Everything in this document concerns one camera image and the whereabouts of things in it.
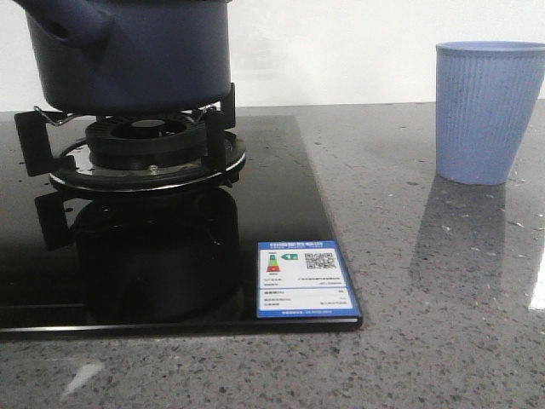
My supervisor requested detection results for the light blue ribbed cup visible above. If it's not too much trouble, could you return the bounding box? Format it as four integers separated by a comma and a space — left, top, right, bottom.
435, 41, 544, 185

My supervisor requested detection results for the black pot support grate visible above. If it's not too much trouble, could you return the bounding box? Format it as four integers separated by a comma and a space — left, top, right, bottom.
14, 89, 246, 194

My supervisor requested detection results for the dark blue cooking pot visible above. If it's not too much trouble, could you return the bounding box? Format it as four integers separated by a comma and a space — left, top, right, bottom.
19, 1, 231, 115

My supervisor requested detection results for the blue energy label sticker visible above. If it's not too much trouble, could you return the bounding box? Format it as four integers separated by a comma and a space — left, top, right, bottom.
256, 240, 359, 319

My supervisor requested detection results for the black round gas burner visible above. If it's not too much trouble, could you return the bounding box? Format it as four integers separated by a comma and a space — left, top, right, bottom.
85, 114, 206, 170

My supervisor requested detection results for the black glass gas stove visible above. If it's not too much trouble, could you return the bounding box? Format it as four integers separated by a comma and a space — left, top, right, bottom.
1, 114, 363, 339

